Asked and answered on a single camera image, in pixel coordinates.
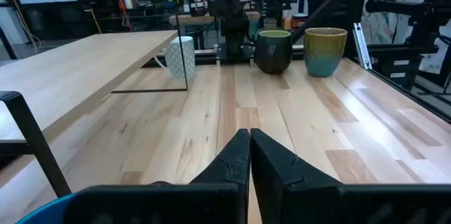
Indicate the blue-lined dark mug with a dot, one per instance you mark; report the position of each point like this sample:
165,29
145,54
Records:
42,213

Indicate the aluminium bracket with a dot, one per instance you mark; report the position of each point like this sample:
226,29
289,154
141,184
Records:
362,46

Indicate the dark green rounded mug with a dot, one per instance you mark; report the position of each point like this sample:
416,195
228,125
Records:
273,53

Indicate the wooden workbench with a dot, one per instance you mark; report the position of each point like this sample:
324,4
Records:
190,19

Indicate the white ceramic mug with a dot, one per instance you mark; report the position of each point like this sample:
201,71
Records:
171,62

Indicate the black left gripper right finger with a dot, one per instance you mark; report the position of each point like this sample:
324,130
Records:
299,203

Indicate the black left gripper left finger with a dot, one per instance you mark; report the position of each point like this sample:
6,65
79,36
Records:
218,203

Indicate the black rig frame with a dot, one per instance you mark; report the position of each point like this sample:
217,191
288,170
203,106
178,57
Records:
356,5

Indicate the yellow and teal mug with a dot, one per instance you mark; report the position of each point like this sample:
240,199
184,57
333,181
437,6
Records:
324,53

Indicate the black device with stickers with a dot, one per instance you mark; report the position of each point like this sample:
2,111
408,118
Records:
198,5

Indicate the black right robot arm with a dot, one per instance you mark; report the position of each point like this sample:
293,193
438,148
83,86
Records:
232,23

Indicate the wooden shelf with black frame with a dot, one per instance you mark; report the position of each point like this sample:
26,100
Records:
70,72

